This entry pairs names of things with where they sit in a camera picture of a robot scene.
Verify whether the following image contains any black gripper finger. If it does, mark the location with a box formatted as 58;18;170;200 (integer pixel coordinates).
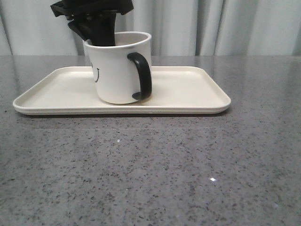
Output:
68;16;93;42
89;13;116;46

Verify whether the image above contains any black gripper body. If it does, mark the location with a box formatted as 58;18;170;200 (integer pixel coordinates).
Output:
50;0;134;20

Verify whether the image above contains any white smiley mug black handle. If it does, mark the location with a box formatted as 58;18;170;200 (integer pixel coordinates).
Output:
84;32;152;104

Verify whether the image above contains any grey pleated curtain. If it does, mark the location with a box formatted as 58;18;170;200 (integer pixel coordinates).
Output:
0;0;301;56

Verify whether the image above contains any cream rectangular plastic tray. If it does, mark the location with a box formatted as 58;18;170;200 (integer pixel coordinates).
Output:
13;66;231;115

